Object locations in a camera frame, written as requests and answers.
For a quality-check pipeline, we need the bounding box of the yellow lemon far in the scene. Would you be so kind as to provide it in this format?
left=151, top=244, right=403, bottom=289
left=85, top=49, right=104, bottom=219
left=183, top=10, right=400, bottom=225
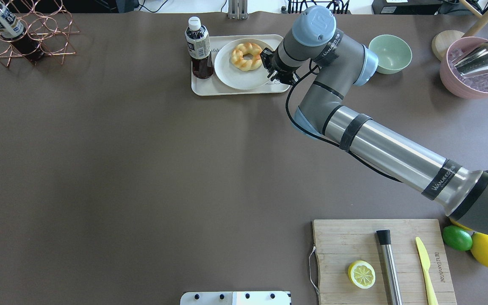
left=449, top=218, right=475, bottom=232

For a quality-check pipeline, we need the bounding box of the tea bottle on tray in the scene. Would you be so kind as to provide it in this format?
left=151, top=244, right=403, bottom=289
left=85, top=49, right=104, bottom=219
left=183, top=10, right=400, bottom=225
left=185, top=16, right=214, bottom=79

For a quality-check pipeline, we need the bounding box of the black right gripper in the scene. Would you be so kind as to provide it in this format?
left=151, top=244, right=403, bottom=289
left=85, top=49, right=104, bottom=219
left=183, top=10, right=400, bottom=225
left=260, top=48, right=299, bottom=86

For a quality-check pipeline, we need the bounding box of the tea bottle in rack upper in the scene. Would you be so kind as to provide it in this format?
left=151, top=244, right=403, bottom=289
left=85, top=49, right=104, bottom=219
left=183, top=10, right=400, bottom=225
left=0, top=0, right=45, bottom=62

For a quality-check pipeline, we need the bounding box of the twisted glazed donut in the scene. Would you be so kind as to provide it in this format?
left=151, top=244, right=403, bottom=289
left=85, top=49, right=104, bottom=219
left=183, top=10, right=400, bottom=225
left=230, top=42, right=263, bottom=72

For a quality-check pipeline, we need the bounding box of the yellow plastic knife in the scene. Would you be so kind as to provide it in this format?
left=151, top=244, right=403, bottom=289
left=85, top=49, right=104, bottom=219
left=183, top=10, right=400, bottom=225
left=415, top=237, right=439, bottom=305

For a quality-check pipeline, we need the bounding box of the white plate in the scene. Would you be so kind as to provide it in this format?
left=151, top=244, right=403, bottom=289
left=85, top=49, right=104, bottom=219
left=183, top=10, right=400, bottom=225
left=214, top=39, right=272, bottom=89

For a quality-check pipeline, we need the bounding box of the cream rabbit tray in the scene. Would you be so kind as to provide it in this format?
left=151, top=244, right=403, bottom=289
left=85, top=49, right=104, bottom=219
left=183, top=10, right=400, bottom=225
left=191, top=34, right=289, bottom=96

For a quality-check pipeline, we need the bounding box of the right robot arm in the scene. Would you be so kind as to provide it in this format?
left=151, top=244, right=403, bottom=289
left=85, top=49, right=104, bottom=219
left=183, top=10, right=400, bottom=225
left=260, top=6, right=488, bottom=234

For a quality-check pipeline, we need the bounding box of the metal ice scoop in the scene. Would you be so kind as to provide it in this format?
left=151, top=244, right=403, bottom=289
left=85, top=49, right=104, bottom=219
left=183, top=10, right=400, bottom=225
left=454, top=42, right=488, bottom=78

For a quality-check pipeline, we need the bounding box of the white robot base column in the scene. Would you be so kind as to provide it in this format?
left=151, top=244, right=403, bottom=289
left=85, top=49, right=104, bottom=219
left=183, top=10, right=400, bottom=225
left=180, top=290, right=292, bottom=305

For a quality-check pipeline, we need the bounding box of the wooden cutting board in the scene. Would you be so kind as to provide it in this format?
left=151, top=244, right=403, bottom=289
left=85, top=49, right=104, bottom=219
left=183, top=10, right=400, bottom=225
left=313, top=219, right=457, bottom=305

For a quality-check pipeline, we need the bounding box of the mint green bowl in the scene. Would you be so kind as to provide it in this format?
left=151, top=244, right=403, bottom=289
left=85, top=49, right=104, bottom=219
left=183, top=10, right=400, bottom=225
left=369, top=34, right=413, bottom=75

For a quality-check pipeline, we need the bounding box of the green lime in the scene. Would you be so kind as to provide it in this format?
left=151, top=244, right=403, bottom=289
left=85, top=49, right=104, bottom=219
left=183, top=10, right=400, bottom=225
left=442, top=225, right=473, bottom=251

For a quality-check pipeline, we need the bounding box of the black device on table edge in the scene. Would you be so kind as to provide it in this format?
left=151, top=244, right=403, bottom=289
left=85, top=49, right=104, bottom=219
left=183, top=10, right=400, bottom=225
left=371, top=0, right=442, bottom=15

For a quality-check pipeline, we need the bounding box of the aluminium frame post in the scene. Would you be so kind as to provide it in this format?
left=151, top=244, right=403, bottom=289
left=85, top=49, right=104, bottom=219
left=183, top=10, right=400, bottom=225
left=228, top=0, right=249, bottom=20

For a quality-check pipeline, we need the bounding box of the pink bowl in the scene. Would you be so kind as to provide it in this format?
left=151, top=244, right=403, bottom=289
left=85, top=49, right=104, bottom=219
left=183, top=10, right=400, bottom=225
left=440, top=37, right=488, bottom=99

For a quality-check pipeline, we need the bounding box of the copper wire bottle rack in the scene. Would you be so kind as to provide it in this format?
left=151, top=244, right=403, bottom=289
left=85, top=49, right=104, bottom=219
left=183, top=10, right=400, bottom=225
left=0, top=0, right=80, bottom=68

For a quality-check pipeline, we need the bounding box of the steel muddler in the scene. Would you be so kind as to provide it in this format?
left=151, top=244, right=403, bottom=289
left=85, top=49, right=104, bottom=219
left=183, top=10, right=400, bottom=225
left=376, top=230, right=403, bottom=305

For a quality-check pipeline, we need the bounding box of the half lemon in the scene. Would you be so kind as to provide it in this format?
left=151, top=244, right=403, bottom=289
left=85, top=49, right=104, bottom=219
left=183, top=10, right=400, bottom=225
left=347, top=260, right=376, bottom=289

